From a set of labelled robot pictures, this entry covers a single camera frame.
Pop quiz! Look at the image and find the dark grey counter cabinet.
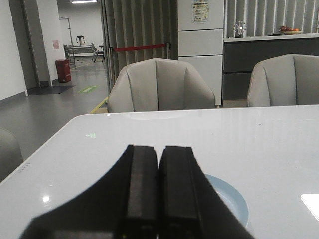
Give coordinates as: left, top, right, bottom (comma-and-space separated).
222, 33, 319, 100

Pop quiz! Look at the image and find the red barrier belt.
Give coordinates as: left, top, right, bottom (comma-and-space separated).
114, 43, 166, 52

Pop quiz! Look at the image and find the grey folding partition curtain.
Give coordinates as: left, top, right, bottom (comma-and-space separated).
100, 0, 178, 86

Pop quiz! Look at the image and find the grey upholstered chair left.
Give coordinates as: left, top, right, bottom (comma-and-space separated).
107, 58, 215, 113

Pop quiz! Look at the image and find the fruit bowl on counter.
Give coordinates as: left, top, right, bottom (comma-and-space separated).
279, 26, 303, 35

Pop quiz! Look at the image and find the red trash bin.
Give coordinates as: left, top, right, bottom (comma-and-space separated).
55, 59, 71, 83

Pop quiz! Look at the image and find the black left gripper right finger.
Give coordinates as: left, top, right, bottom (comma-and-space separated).
158, 146, 253, 239

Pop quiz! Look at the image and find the poster on refrigerator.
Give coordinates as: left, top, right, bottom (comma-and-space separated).
192, 0, 209, 23

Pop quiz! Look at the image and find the grey upholstered chair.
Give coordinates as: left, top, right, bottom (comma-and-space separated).
247, 54, 319, 107
107, 58, 215, 113

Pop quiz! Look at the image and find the small decorative figurine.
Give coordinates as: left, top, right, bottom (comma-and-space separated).
234, 20, 246, 38

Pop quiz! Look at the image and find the metal trolley in hallway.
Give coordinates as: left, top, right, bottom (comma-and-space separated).
63, 43, 105, 64

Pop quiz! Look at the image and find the grey upholstered chair right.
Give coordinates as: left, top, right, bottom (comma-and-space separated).
247, 54, 319, 107

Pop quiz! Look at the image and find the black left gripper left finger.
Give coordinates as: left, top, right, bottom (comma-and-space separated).
21, 145, 158, 239

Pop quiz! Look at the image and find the light blue round plate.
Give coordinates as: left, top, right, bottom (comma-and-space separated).
205, 174, 249, 228

